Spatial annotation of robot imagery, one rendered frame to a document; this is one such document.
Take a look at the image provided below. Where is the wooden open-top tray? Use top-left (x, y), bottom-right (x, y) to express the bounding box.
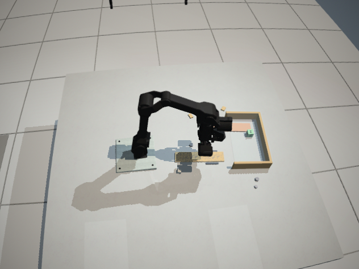
top-left (224, 110), bottom-right (273, 169)

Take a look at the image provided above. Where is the tan speckled strip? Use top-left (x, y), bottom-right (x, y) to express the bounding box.
top-left (175, 152), bottom-right (224, 162)

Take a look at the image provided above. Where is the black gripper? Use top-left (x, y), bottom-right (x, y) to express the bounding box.
top-left (197, 124), bottom-right (213, 157)

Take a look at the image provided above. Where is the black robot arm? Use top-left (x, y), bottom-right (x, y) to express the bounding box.
top-left (131, 91), bottom-right (232, 159)

